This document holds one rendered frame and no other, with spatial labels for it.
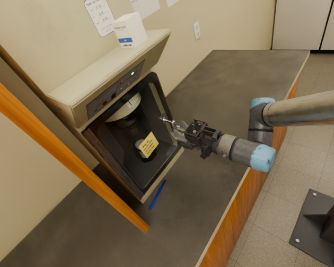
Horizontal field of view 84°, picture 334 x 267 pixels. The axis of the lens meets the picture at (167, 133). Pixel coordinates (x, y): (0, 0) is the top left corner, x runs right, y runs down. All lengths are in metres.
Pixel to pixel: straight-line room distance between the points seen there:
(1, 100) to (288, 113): 0.60
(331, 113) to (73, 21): 0.58
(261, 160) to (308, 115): 0.15
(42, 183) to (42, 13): 0.77
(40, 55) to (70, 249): 0.74
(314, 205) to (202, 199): 1.22
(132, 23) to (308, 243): 1.67
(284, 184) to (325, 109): 1.45
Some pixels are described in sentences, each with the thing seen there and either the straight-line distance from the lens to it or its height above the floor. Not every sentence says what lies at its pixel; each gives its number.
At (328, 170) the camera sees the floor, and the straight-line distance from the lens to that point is 2.08.
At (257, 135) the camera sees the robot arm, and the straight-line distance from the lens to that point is 0.66.
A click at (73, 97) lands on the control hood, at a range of 0.40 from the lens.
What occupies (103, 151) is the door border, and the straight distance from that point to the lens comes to 0.58.
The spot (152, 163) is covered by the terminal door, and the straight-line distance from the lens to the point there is 0.76.
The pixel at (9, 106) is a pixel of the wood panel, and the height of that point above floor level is 1.55.
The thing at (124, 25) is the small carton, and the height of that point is 1.56.
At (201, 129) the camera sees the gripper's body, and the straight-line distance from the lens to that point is 0.62.
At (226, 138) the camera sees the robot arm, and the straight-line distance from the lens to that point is 0.60.
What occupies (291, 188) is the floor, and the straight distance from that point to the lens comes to 1.91.
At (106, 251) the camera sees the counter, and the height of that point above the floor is 0.94.
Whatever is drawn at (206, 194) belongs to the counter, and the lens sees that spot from 0.79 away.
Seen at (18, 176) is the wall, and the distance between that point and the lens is 1.02.
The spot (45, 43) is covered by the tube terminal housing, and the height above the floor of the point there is 1.59.
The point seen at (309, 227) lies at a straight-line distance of 1.79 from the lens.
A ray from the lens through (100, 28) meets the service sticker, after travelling 0.55.
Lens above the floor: 1.65
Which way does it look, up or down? 43 degrees down
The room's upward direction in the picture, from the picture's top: 23 degrees counter-clockwise
